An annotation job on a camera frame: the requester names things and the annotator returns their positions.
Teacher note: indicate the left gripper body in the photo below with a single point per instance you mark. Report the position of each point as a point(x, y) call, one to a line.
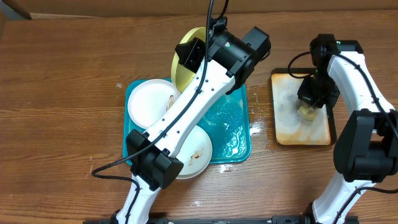
point(194, 57)

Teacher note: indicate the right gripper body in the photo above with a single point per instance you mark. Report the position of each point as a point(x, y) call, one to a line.
point(319, 91)

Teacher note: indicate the yellow-green plate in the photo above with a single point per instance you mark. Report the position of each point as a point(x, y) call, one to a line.
point(181, 76)

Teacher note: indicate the yellow sponge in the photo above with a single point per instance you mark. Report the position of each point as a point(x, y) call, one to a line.
point(307, 112)

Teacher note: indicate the white plate with sauce streak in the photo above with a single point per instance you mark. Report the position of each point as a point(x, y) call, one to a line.
point(149, 100)

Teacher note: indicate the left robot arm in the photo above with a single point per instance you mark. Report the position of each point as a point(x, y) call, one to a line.
point(222, 63)

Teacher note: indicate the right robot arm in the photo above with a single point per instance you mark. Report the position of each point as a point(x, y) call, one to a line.
point(366, 151)

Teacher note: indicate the black tray with soapy water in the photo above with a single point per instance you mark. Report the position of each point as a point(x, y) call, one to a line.
point(290, 128)

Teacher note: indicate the teal plastic tray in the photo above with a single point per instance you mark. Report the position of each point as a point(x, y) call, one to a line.
point(227, 124)

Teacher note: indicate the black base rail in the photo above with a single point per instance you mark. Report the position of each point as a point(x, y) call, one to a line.
point(278, 219)

